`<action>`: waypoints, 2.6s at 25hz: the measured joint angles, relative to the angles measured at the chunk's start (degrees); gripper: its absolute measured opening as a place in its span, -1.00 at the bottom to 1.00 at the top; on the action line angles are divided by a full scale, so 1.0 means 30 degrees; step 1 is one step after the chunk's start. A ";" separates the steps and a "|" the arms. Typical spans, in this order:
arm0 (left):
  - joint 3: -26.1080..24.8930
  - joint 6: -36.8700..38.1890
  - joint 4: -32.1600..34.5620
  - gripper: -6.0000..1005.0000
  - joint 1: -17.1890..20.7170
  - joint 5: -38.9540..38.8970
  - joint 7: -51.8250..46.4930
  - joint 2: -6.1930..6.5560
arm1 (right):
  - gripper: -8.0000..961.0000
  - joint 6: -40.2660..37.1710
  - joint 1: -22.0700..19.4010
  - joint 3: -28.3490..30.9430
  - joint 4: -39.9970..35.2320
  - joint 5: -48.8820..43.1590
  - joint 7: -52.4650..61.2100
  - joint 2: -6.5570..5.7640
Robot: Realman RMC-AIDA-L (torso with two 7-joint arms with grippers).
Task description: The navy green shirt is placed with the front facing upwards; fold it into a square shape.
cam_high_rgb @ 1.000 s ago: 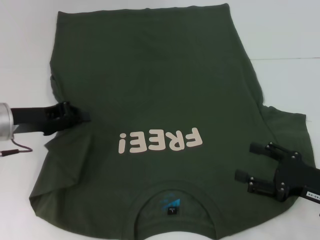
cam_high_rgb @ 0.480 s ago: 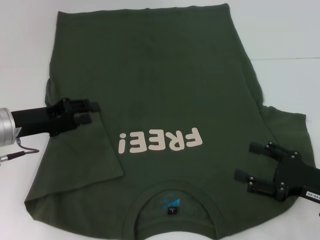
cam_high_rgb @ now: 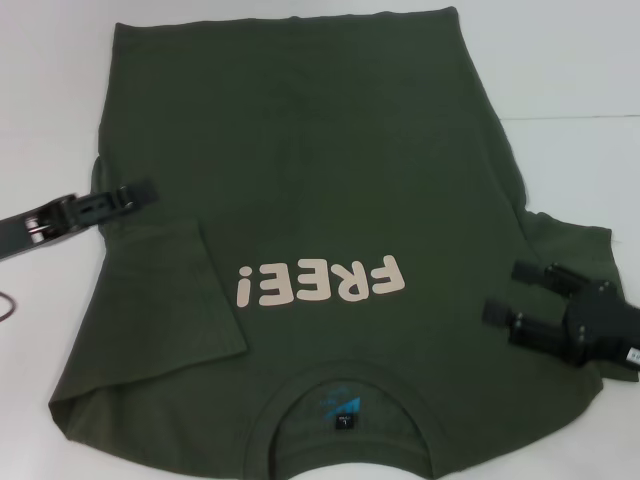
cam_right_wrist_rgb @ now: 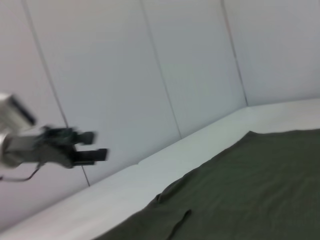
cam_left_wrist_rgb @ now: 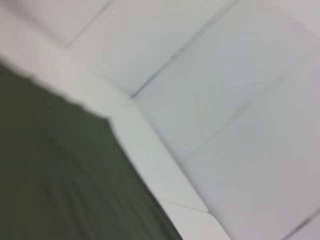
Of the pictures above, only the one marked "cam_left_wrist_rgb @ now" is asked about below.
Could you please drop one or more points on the dark green FREE t-shirt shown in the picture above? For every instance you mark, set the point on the dark green FREE t-shirt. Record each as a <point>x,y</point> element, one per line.
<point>62,162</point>

